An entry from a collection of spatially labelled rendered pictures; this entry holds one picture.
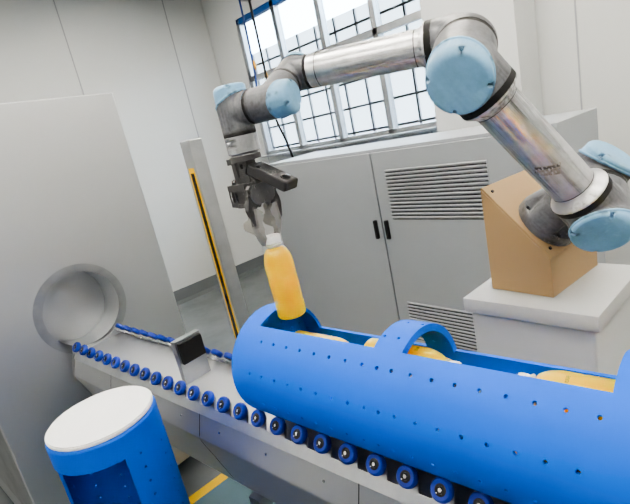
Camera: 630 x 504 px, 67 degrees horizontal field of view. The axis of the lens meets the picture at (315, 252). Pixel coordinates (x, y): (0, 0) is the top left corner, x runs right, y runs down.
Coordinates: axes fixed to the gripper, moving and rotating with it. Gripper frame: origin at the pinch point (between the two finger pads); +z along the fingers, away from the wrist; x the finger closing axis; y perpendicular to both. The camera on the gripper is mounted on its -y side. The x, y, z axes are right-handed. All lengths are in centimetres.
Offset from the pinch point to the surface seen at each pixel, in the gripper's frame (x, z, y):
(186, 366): 3, 44, 54
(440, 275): -162, 76, 51
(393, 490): 12, 50, -31
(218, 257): -30, 17, 68
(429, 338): -11.0, 27.3, -31.0
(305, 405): 14.3, 33.0, -14.1
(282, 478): 14, 58, 2
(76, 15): -180, -177, 418
